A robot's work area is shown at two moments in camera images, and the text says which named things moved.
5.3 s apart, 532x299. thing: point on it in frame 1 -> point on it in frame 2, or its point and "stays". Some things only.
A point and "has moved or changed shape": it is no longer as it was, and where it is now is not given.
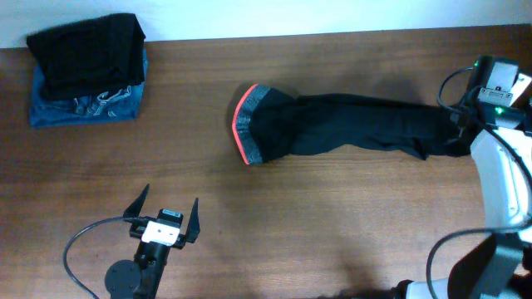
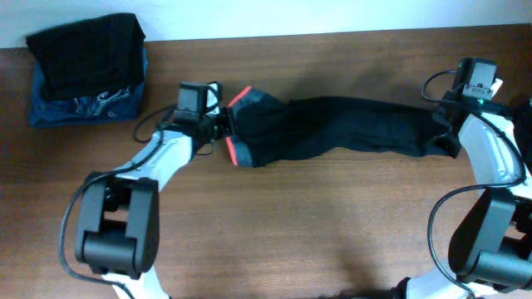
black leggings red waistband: [270, 123] has moved or changed shape
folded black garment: [89, 56] stays
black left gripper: [193, 231] -> [225, 116]
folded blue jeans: [114, 105] stays
